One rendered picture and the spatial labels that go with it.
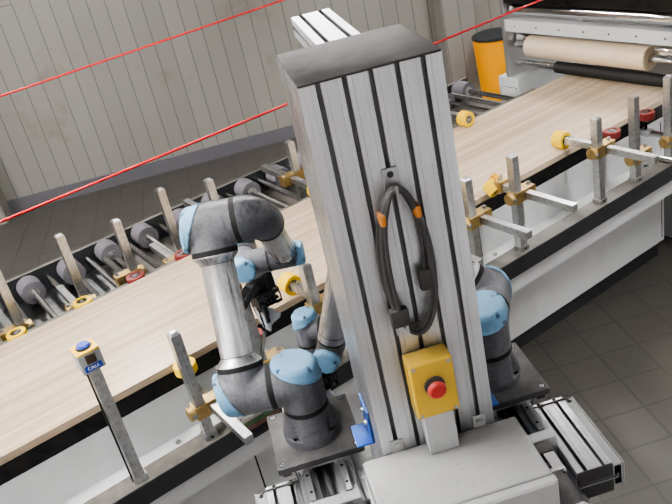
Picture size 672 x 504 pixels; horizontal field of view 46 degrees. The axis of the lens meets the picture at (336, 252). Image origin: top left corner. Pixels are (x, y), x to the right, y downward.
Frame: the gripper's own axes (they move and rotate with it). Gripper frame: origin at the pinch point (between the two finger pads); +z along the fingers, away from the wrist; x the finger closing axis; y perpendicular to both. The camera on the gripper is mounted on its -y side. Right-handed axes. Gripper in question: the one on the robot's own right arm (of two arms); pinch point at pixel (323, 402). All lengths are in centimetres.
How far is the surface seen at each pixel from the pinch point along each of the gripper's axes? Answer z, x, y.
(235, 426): -0.5, -25.6, -11.9
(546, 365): 83, 133, -35
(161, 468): 13, -48, -30
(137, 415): 5, -45, -51
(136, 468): 7, -55, -29
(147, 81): 2, 143, -476
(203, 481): 28, -36, -31
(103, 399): -21, -56, -29
